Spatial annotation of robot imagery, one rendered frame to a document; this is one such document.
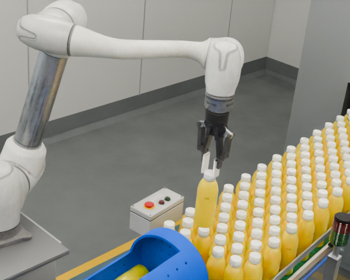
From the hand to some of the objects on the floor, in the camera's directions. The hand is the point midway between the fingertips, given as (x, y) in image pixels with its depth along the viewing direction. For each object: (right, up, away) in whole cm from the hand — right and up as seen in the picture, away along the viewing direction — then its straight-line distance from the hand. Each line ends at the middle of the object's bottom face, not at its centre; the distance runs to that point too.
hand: (210, 165), depth 215 cm
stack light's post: (+34, -130, +61) cm, 147 cm away
